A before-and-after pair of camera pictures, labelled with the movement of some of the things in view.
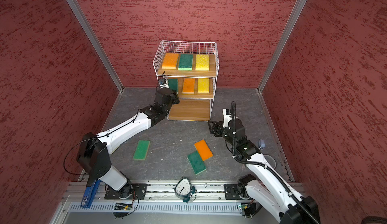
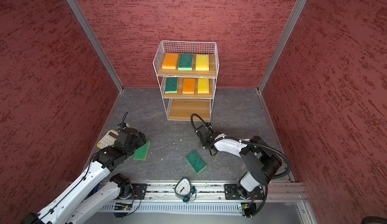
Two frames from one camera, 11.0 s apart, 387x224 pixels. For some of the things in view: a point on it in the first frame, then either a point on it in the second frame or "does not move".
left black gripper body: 175,100 → 140,141
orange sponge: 170,61 does not move
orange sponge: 188,87 does not move
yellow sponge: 203,86 does not move
